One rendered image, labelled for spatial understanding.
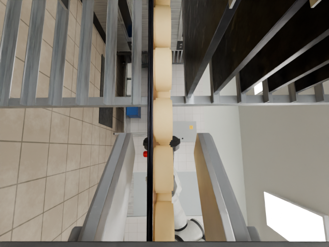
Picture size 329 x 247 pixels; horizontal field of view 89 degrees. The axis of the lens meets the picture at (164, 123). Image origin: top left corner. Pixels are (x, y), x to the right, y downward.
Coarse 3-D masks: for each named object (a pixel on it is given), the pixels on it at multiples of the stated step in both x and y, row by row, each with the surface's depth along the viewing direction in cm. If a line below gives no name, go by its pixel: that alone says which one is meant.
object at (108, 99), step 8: (112, 0) 63; (112, 8) 63; (112, 16) 62; (112, 24) 62; (112, 32) 61; (112, 40) 61; (112, 48) 60; (112, 56) 60; (112, 64) 59; (104, 72) 56; (112, 72) 59; (104, 80) 56; (112, 80) 58; (104, 88) 55; (112, 88) 58; (104, 96) 55; (112, 96) 57; (112, 104) 57
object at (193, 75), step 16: (192, 0) 42; (208, 0) 28; (224, 0) 21; (240, 0) 19; (192, 16) 42; (208, 16) 28; (224, 16) 22; (192, 32) 43; (208, 32) 28; (192, 48) 43; (208, 48) 29; (192, 64) 43; (192, 80) 44
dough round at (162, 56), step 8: (160, 48) 19; (168, 48) 18; (160, 56) 18; (168, 56) 18; (160, 64) 18; (168, 64) 18; (160, 72) 18; (168, 72) 18; (160, 80) 18; (168, 80) 18; (160, 88) 19; (168, 88) 19
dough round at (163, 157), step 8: (160, 152) 17; (168, 152) 17; (160, 160) 16; (168, 160) 16; (160, 168) 16; (168, 168) 16; (160, 176) 16; (168, 176) 16; (160, 184) 16; (168, 184) 16; (160, 192) 17; (168, 192) 17
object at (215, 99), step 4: (212, 72) 56; (212, 76) 56; (212, 80) 56; (212, 84) 55; (212, 88) 56; (212, 92) 56; (212, 96) 56; (216, 96) 57; (212, 100) 56; (216, 100) 57
